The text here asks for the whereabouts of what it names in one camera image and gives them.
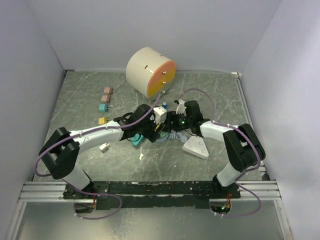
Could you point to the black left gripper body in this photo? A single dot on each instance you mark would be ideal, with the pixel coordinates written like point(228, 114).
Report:
point(147, 130)

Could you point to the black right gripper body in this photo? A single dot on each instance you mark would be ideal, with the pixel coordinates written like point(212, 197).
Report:
point(180, 121)

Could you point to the blue round socket board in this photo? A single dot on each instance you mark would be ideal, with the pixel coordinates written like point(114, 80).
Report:
point(173, 135)

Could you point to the teal triangular socket board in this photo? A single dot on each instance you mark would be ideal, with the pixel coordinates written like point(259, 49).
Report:
point(136, 140)

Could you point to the white triangular socket board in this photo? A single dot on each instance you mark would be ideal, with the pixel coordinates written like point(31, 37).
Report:
point(195, 145)

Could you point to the yellow plug block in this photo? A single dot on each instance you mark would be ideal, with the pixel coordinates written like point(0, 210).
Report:
point(102, 120)

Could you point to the teal plug block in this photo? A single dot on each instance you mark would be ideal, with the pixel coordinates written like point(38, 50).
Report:
point(103, 108)

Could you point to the pink plug block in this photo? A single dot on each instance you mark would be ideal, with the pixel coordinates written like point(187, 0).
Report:
point(108, 90)
point(106, 98)

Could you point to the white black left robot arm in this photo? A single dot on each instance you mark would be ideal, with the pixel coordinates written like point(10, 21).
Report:
point(60, 152)

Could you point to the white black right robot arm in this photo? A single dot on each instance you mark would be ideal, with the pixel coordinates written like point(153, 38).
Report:
point(244, 150)

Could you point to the round beige drawer cabinet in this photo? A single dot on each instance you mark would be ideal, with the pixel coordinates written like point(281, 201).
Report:
point(150, 72)

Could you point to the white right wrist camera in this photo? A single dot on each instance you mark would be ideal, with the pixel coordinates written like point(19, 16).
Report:
point(181, 108)

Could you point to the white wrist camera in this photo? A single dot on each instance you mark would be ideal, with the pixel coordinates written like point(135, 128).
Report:
point(160, 114)
point(181, 108)

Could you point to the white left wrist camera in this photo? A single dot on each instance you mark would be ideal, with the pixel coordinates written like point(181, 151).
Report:
point(160, 114)

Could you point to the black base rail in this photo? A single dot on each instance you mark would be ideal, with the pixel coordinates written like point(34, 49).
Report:
point(160, 194)

